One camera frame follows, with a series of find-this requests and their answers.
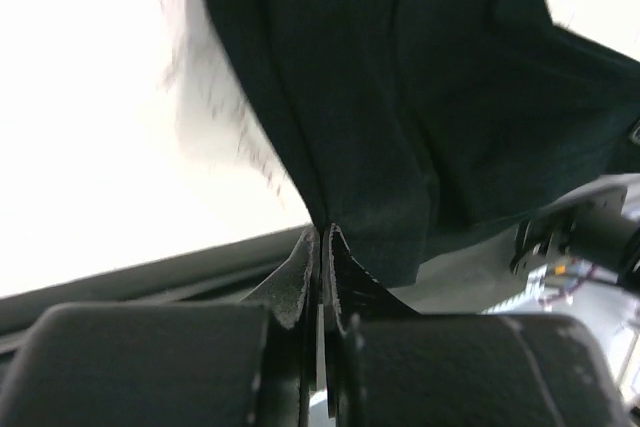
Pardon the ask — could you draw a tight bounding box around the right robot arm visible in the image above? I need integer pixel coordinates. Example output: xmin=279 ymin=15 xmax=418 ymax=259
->
xmin=510 ymin=182 xmax=639 ymax=296

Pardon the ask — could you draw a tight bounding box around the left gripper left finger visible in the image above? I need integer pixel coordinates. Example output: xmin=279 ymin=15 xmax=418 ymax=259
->
xmin=1 ymin=227 xmax=320 ymax=426

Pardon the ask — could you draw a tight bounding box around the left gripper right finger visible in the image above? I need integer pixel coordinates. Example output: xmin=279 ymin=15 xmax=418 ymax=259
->
xmin=322 ymin=226 xmax=631 ymax=427

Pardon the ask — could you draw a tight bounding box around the black t-shirt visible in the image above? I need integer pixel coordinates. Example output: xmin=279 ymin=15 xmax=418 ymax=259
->
xmin=205 ymin=0 xmax=639 ymax=287

